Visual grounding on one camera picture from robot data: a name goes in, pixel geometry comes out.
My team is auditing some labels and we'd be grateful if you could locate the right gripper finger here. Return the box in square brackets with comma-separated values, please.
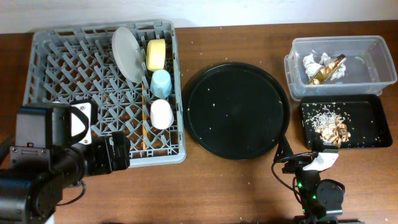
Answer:
[273, 136, 294, 163]
[312, 137, 325, 152]

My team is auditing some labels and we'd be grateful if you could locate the food scraps and rice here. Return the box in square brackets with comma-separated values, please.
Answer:
[304, 102, 351, 148]

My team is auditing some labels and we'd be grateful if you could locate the pink plastic cup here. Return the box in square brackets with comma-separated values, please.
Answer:
[150, 99, 174, 129]

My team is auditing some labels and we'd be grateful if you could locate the wooden chopstick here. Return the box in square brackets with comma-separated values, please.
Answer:
[141, 83, 147, 150]

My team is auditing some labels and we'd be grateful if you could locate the blue plastic cup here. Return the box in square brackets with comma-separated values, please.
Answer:
[150, 70, 172, 99]

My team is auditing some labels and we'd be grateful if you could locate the gold brown snack wrapper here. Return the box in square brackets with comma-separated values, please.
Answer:
[307, 54, 346, 85]

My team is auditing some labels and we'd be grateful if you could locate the white tissue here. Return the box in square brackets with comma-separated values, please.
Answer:
[319, 52, 346, 80]
[303, 54, 323, 80]

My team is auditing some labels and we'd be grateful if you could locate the grey round plate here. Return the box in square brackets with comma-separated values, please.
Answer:
[112, 27, 146, 83]

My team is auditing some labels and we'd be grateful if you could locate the yellow bowl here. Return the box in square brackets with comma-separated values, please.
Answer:
[146, 39, 166, 72]

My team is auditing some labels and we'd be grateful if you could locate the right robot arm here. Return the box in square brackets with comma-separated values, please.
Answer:
[271, 136, 345, 223]

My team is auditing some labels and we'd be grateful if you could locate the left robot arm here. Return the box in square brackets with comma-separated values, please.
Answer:
[1, 100, 131, 223]

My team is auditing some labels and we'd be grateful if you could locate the grey plastic dishwasher rack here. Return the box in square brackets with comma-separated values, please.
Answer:
[24, 20, 187, 167]

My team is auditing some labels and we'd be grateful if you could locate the clear plastic waste bin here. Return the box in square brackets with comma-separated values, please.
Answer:
[284, 35, 397, 101]

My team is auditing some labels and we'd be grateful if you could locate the black rectangular tray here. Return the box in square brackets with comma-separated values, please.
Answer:
[300, 95, 392, 150]

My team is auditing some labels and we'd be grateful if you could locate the round black serving tray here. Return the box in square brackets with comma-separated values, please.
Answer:
[182, 62, 290, 160]

